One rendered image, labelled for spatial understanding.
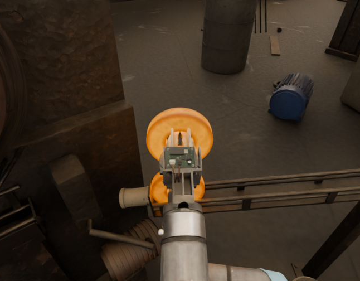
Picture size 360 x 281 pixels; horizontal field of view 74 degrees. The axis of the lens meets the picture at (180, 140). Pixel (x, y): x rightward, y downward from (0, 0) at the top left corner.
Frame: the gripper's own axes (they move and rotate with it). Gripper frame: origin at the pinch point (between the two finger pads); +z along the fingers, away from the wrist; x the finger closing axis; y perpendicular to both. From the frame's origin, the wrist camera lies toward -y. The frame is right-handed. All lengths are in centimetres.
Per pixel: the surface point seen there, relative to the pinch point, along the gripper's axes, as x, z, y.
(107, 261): 21.7, -21.7, -36.5
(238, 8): -68, 218, -77
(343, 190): -47, -8, -18
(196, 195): -5.4, -6.6, -22.3
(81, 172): 25.7, -3.7, -12.2
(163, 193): 4.6, -6.3, -21.3
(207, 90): -37, 160, -138
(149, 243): 9.0, -17.6, -32.9
